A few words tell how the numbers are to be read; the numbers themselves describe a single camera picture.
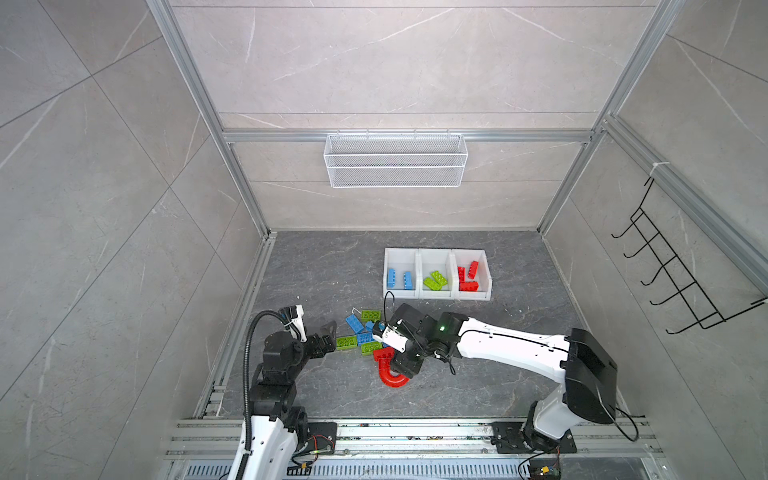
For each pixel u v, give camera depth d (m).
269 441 0.51
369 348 0.88
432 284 1.03
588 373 0.44
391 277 1.01
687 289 0.63
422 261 1.01
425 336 0.59
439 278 1.04
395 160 1.01
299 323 0.70
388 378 0.83
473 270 1.05
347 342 0.88
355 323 0.93
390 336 0.70
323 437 0.73
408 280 1.02
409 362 0.69
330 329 0.76
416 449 0.73
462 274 1.04
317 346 0.70
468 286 1.01
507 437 0.73
